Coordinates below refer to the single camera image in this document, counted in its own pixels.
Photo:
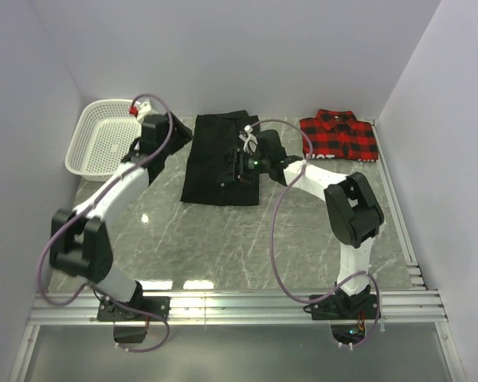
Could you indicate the aluminium right side rail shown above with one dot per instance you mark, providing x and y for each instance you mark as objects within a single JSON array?
[{"x": 395, "y": 259}]

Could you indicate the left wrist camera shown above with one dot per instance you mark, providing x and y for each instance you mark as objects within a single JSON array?
[{"x": 141, "y": 110}]

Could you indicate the black box under rail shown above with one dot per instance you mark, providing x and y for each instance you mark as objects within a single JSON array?
[{"x": 125, "y": 335}]

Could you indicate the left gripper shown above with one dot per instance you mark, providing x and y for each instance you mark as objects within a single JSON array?
[{"x": 182, "y": 134}]

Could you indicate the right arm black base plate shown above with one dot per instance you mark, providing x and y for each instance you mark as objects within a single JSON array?
[{"x": 341, "y": 307}]

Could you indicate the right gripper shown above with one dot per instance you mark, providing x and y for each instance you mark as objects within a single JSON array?
[{"x": 237, "y": 174}]

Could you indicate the white perforated plastic basket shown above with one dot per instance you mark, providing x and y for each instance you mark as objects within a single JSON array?
[{"x": 103, "y": 135}]

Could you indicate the aluminium rail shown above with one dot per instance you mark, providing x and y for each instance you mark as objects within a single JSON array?
[
  {"x": 395, "y": 259},
  {"x": 251, "y": 307}
]

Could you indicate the folded black shirt under plaid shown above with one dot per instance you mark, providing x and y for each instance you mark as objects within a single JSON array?
[{"x": 333, "y": 157}]

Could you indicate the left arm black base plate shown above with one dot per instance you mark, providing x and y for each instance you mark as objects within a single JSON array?
[{"x": 110, "y": 311}]

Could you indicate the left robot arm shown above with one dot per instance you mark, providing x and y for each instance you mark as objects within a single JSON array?
[{"x": 80, "y": 245}]

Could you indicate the aluminium front rail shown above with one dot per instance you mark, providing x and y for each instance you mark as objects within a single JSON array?
[{"x": 251, "y": 307}]

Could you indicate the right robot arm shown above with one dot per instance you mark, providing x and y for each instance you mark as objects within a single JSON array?
[{"x": 353, "y": 210}]

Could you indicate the black long sleeve shirt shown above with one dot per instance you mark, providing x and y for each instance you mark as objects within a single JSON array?
[{"x": 216, "y": 138}]

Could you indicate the red black plaid shirt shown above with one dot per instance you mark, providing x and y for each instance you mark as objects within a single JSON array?
[{"x": 339, "y": 133}]

